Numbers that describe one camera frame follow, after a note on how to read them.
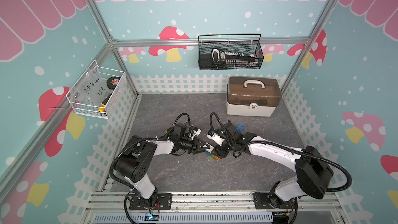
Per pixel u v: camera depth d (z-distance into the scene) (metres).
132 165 0.46
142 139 0.52
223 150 0.75
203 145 0.84
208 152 0.84
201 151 0.81
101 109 0.64
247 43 0.90
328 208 0.73
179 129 0.76
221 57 0.88
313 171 0.43
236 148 0.63
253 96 1.09
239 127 0.99
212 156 0.85
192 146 0.79
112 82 0.79
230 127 0.66
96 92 0.69
